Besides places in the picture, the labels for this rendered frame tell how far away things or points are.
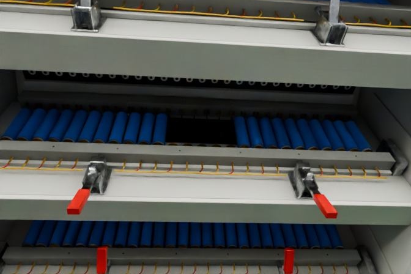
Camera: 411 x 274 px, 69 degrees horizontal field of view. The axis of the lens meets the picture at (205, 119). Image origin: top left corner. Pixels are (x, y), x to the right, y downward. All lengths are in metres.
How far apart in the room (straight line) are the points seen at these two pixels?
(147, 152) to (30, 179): 0.15
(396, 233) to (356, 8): 0.33
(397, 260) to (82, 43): 0.51
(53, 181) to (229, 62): 0.26
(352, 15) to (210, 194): 0.29
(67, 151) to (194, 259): 0.25
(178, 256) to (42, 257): 0.20
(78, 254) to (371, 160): 0.45
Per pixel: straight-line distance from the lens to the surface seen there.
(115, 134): 0.44
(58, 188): 0.42
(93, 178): 0.38
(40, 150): 0.44
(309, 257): 0.55
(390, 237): 0.56
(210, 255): 0.52
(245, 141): 0.43
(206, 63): 0.33
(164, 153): 0.40
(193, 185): 0.39
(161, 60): 0.33
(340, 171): 0.46
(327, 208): 0.36
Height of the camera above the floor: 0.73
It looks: 16 degrees down
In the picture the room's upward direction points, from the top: 3 degrees clockwise
